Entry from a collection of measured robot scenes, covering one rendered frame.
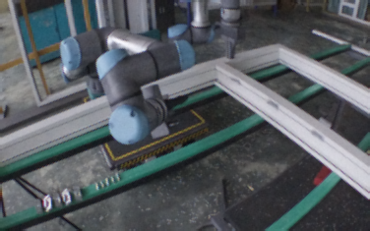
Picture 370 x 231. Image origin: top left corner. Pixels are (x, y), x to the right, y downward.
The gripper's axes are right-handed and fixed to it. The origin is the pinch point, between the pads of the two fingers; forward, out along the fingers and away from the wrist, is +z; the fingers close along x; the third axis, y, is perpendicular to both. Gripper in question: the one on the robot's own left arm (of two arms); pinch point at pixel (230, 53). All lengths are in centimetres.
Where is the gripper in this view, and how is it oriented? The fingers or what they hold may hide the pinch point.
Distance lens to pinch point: 105.7
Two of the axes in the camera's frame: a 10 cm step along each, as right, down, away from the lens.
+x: 5.3, 4.8, -7.0
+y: -8.5, 3.4, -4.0
